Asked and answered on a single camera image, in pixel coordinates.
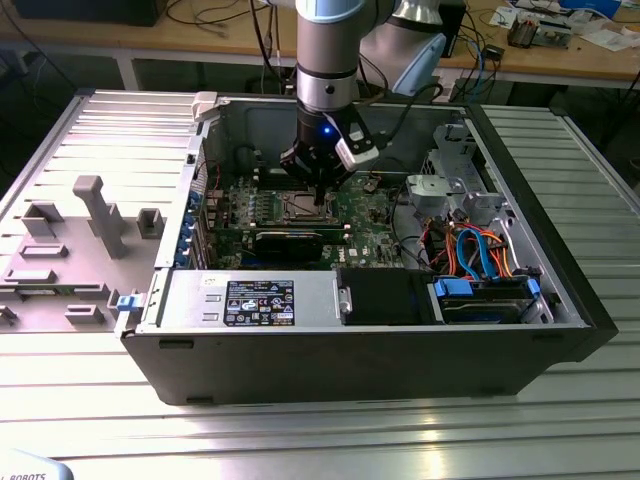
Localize pale grey case latch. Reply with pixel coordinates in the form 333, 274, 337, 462
192, 91, 221, 123

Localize grey electronic device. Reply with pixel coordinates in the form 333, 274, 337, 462
537, 17, 574, 50

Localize CPU socket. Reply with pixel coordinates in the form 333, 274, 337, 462
280, 189, 335, 225

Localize white paper sheets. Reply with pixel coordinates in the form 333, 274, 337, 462
582, 28, 639, 52

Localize blue cardboard box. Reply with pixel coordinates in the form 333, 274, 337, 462
559, 0, 624, 19

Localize silver power supply with label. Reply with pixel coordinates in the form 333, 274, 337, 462
162, 271, 347, 332

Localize blue flat wire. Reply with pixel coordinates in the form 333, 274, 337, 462
455, 225, 499, 282

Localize orange and red wire bundle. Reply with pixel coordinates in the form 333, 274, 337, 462
424, 219, 526, 281

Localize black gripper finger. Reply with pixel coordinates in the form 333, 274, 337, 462
278, 147, 323, 204
320, 166, 358, 204

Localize blue expansion slot retainers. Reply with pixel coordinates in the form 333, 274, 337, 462
172, 189, 206, 271

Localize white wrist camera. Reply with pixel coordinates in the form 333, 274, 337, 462
333, 127, 380, 170

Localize black graphics card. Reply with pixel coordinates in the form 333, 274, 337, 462
252, 230, 326, 265

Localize black monitor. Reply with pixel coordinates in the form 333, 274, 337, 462
9, 0, 161, 27

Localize thin red wire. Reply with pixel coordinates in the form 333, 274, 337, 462
195, 162, 224, 194

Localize black RAM slot bank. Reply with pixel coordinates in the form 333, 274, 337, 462
253, 168, 289, 190
218, 222, 350, 241

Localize metal heat sink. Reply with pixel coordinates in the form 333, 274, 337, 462
507, 13, 540, 50

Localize black open PC case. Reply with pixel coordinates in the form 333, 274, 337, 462
113, 89, 621, 409

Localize metal socket cover frame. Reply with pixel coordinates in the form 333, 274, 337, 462
283, 192, 332, 223

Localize green motherboard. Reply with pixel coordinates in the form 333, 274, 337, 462
199, 172, 436, 275

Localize grey metal drive cage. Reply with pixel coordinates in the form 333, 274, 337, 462
419, 122, 506, 226

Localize hard disk in blue carrier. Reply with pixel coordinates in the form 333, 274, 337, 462
429, 277, 544, 326

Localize black camera cable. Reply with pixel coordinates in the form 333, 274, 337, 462
374, 82, 444, 151

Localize pale teach pendant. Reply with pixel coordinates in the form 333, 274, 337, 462
0, 447, 76, 480

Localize grey parts rack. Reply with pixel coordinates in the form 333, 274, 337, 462
0, 174, 169, 334

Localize long wooden desk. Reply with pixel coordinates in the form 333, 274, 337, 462
0, 0, 640, 94

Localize blue plastic case latch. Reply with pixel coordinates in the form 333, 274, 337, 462
114, 294, 145, 316

